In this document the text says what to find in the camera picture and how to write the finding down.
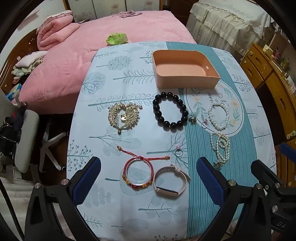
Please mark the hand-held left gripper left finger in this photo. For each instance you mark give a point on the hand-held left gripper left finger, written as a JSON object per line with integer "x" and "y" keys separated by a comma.
{"x": 89, "y": 178}

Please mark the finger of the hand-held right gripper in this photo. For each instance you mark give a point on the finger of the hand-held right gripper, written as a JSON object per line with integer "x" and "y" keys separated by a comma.
{"x": 286, "y": 151}
{"x": 263, "y": 173}

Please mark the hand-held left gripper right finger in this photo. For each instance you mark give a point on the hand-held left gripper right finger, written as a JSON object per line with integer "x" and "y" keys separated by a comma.
{"x": 209, "y": 180}

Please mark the pale pink smart band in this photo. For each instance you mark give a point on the pale pink smart band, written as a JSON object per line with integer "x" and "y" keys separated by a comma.
{"x": 166, "y": 191}

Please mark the pink rectangular storage box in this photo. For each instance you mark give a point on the pink rectangular storage box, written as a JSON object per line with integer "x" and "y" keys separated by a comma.
{"x": 185, "y": 82}

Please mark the wooden cabinet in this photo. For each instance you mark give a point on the wooden cabinet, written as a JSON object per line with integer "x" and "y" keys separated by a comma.
{"x": 277, "y": 92}

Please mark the grey office chair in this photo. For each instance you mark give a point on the grey office chair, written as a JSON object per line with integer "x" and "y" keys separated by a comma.
{"x": 26, "y": 139}

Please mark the blue box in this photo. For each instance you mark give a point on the blue box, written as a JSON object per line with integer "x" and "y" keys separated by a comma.
{"x": 14, "y": 91}

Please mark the pink bed blanket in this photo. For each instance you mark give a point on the pink bed blanket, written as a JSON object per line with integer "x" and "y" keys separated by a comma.
{"x": 81, "y": 58}

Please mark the pile of clothes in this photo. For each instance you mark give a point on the pile of clothes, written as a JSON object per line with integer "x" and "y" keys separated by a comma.
{"x": 23, "y": 71}

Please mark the floral pillow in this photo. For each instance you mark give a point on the floral pillow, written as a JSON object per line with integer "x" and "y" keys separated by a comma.
{"x": 30, "y": 58}

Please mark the beige lace furniture cover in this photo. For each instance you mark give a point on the beige lace furniture cover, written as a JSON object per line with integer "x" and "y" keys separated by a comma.
{"x": 226, "y": 23}

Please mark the green plastic packet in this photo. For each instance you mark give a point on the green plastic packet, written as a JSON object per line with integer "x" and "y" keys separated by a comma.
{"x": 116, "y": 39}

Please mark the wooden headboard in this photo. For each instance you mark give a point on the wooden headboard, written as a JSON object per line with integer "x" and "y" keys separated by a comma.
{"x": 16, "y": 51}

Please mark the folded pink quilt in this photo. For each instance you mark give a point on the folded pink quilt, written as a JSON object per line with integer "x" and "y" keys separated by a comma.
{"x": 55, "y": 32}

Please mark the purple cloth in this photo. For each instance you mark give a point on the purple cloth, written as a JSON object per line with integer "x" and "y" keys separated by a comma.
{"x": 127, "y": 14}

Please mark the white patterned wardrobe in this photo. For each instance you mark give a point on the white patterned wardrobe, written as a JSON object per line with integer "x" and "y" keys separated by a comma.
{"x": 104, "y": 8}

